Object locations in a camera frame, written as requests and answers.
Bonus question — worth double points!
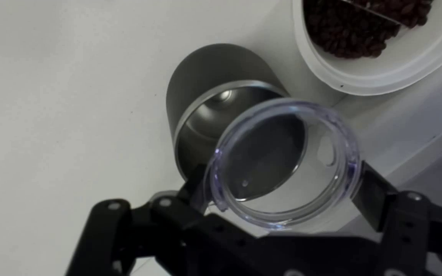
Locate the clear plastic lid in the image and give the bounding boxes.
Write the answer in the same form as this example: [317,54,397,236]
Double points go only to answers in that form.
[203,97,364,230]

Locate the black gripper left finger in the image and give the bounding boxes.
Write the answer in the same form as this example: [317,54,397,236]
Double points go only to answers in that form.
[67,162,285,276]

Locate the white bowl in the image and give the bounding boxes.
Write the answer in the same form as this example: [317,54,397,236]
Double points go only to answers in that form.
[292,0,442,98]

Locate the black metal cup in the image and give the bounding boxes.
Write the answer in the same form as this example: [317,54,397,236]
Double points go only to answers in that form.
[165,43,308,202]

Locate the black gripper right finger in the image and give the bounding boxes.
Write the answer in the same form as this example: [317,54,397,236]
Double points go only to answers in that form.
[351,159,442,276]

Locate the dark coffee beans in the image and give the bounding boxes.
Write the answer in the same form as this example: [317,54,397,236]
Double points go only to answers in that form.
[303,0,437,60]

